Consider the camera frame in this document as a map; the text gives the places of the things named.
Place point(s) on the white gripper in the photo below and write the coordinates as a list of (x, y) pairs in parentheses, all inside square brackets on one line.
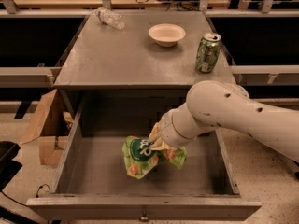
[(166, 129)]

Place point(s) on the green rice chip bag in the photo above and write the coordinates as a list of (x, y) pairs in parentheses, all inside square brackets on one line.
[(140, 159)]

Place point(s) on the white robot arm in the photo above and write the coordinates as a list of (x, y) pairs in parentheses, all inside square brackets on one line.
[(211, 105)]

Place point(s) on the metal drawer knob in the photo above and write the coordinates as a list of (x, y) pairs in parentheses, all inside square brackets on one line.
[(144, 217)]

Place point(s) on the open grey top drawer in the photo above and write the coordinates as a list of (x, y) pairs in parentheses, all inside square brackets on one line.
[(92, 183)]

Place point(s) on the green soda can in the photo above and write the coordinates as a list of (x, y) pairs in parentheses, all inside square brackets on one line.
[(208, 52)]

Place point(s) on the grey cabinet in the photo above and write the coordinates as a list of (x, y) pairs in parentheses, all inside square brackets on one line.
[(106, 58)]

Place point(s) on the white paper bowl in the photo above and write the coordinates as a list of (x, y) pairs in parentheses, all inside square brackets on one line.
[(166, 34)]

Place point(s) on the brown cardboard box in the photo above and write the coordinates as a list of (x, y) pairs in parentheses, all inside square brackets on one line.
[(50, 126)]

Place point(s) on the clear plastic water bottle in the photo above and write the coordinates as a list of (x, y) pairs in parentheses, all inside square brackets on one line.
[(111, 18)]

